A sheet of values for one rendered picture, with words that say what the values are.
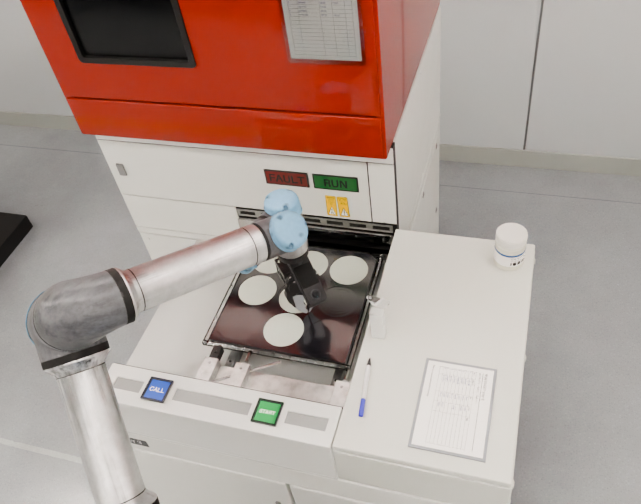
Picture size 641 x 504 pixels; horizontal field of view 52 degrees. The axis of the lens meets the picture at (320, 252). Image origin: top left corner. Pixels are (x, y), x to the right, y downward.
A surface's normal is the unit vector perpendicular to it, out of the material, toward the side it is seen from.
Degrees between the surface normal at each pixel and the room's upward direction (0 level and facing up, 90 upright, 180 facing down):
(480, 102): 90
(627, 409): 0
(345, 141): 90
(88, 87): 90
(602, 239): 0
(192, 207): 90
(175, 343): 0
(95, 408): 48
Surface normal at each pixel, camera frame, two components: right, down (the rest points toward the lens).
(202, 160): -0.28, 0.72
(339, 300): -0.12, -0.69
